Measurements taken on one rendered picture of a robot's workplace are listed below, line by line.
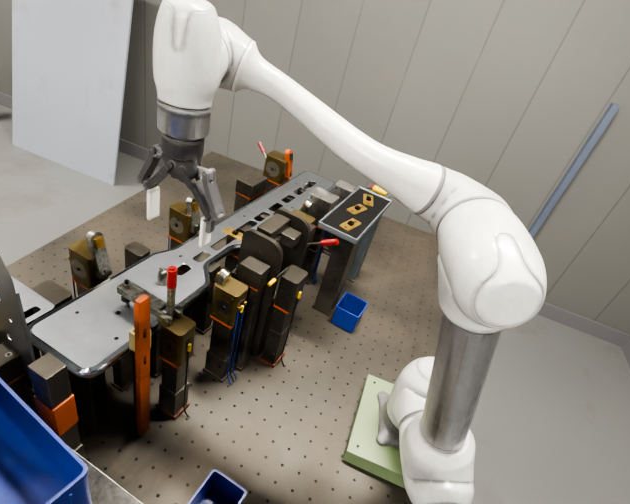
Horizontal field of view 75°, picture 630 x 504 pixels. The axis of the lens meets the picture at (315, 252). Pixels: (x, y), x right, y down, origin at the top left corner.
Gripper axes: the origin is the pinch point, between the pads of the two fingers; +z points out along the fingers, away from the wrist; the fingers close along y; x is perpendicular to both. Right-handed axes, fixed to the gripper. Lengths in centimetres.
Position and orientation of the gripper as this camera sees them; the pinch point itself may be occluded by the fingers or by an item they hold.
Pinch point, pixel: (178, 226)
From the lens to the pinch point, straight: 89.5
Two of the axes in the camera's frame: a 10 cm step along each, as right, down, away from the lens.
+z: -2.3, 7.9, 5.6
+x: -4.3, 4.3, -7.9
